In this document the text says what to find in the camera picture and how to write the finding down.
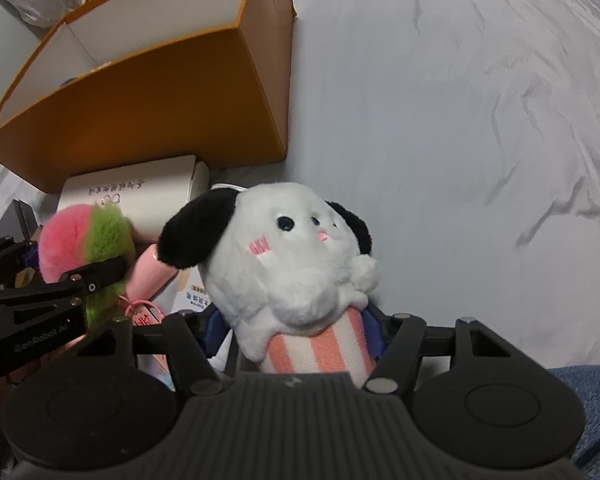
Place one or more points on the pink plastic toy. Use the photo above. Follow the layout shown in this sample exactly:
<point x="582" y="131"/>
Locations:
<point x="147" y="272"/>

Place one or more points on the white cylindrical bottle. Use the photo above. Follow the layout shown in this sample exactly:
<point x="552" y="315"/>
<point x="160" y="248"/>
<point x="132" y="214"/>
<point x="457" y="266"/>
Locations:
<point x="145" y="190"/>

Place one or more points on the white carton with blue print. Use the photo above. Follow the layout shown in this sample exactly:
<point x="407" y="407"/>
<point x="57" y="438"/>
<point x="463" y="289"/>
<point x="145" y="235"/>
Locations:
<point x="192" y="292"/>

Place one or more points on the orange cardboard box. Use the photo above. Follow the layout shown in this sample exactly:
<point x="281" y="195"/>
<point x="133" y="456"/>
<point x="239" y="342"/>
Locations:
<point x="180" y="100"/>

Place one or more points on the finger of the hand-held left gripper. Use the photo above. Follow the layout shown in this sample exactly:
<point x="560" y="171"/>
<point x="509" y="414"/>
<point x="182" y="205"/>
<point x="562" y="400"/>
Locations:
<point x="0" y="260"/>
<point x="100" y="272"/>

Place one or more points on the bed with grey sheet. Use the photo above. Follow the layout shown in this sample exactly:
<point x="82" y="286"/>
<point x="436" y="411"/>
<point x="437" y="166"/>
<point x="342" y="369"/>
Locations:
<point x="430" y="110"/>

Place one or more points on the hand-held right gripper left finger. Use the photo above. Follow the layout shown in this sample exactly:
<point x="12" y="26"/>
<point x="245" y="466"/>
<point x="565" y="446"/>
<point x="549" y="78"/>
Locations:
<point x="212" y="332"/>

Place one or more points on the pink green fluffy pompom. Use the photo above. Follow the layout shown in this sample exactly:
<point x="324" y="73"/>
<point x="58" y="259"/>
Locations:
<point x="70" y="240"/>

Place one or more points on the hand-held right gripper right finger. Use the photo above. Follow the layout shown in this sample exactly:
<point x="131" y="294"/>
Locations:
<point x="372" y="332"/>

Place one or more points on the person's blue jeans leg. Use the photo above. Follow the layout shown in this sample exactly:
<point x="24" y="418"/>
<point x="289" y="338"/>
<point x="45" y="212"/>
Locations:
<point x="590" y="395"/>

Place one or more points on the white dog plush black ears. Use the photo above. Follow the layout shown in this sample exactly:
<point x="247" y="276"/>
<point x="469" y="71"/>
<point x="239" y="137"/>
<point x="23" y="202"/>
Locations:
<point x="290" y="270"/>

